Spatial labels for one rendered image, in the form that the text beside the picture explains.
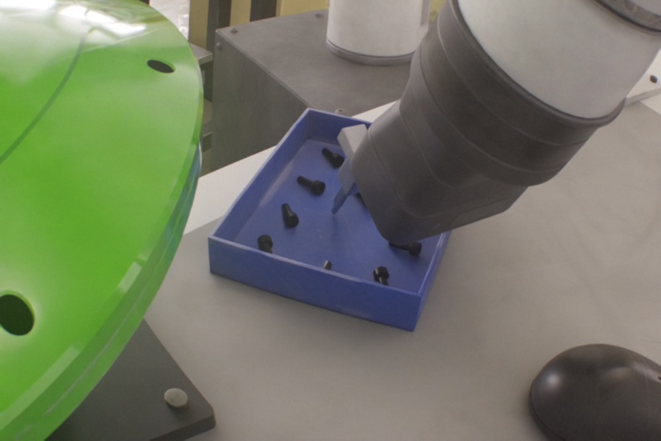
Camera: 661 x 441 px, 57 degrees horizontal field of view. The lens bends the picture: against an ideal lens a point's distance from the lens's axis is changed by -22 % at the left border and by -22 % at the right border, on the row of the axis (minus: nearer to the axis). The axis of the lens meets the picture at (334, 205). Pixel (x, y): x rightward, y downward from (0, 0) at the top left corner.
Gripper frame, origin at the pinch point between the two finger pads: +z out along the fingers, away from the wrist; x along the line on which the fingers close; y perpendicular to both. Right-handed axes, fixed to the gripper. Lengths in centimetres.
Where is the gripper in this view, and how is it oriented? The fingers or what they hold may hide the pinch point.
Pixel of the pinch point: (367, 201)
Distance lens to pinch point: 39.7
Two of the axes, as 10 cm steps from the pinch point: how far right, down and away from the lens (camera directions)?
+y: 3.8, 8.6, -3.4
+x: 8.8, -2.3, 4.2
